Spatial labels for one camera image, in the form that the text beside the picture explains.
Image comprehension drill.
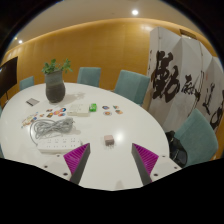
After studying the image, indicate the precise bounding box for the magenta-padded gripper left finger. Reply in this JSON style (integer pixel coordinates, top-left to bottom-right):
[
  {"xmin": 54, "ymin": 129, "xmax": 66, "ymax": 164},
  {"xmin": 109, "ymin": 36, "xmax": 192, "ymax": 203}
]
[{"xmin": 42, "ymin": 142, "xmax": 92, "ymax": 186}]

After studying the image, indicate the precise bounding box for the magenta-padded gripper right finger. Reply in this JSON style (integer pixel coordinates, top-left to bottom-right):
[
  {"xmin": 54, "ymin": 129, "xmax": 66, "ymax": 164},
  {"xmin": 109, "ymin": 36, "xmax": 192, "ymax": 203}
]
[{"xmin": 131, "ymin": 142, "xmax": 183, "ymax": 187}]

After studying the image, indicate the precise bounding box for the small white charger block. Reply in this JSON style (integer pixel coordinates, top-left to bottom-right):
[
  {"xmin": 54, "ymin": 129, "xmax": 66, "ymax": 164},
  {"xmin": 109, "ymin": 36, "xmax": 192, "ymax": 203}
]
[{"xmin": 103, "ymin": 134, "xmax": 115, "ymax": 147}]

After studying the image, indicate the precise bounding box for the white power strip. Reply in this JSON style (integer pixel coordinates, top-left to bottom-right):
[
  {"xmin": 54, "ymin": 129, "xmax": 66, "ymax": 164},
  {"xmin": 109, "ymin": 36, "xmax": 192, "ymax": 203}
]
[{"xmin": 36, "ymin": 136, "xmax": 83, "ymax": 154}]

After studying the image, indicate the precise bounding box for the black bag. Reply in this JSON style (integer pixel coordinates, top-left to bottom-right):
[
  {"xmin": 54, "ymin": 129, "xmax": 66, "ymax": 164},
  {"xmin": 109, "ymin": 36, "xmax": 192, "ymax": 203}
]
[{"xmin": 165, "ymin": 130, "xmax": 188, "ymax": 168}]

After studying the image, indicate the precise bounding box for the white flat box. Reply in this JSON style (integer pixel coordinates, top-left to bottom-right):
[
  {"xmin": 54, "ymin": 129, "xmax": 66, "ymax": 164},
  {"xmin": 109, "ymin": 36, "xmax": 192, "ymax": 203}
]
[{"xmin": 67, "ymin": 103, "xmax": 91, "ymax": 117}]

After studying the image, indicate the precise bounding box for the small green box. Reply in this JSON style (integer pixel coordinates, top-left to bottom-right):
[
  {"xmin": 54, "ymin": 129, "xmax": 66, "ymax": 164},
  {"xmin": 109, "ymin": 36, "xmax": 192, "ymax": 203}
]
[{"xmin": 88, "ymin": 102, "xmax": 98, "ymax": 113}]

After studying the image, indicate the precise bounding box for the colourful sticker sheet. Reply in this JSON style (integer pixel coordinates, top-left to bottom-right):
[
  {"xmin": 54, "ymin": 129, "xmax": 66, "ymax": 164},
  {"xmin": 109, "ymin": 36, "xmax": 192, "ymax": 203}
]
[{"xmin": 21, "ymin": 111, "xmax": 45, "ymax": 128}]

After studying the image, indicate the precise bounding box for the grey ribbed pot with plant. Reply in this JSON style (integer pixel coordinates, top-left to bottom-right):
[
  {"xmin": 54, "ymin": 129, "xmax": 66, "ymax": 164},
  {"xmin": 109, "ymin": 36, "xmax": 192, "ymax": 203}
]
[{"xmin": 41, "ymin": 58, "xmax": 74, "ymax": 104}]

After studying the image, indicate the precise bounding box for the group of teal chairs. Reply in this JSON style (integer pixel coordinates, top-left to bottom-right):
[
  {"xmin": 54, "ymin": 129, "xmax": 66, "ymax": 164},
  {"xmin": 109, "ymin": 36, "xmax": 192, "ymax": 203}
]
[{"xmin": 0, "ymin": 66, "xmax": 219, "ymax": 168}]

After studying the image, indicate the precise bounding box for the white calligraphy folding screen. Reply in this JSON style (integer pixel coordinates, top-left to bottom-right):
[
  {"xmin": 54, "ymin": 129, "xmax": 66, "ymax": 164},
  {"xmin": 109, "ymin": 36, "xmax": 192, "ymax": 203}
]
[{"xmin": 146, "ymin": 26, "xmax": 224, "ymax": 134}]

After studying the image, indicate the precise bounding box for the group of ceiling lights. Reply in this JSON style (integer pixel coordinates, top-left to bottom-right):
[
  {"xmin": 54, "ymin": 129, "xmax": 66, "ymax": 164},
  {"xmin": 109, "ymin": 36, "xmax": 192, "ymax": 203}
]
[{"xmin": 18, "ymin": 8, "xmax": 140, "ymax": 45}]

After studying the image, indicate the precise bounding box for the black wall screen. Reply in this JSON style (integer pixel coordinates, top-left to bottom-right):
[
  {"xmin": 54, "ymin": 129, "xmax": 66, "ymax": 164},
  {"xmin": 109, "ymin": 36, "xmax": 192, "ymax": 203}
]
[{"xmin": 0, "ymin": 55, "xmax": 19, "ymax": 99}]

